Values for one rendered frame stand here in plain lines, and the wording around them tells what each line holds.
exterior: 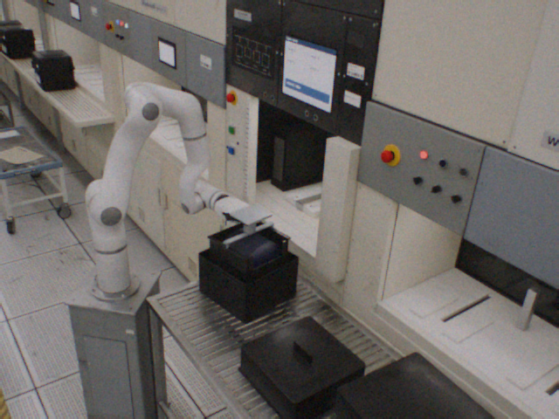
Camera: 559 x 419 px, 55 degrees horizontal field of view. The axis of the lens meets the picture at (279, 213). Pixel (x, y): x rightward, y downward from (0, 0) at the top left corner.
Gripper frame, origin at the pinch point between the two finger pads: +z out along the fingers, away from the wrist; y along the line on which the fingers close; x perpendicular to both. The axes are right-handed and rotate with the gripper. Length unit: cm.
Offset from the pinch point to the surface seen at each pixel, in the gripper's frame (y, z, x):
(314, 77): -27, 2, 48
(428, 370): 10, 82, -8
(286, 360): 24, 43, -23
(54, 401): 55, -72, -110
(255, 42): -33, -35, 53
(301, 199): -56, -24, -19
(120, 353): 43, -24, -55
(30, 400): 63, -80, -110
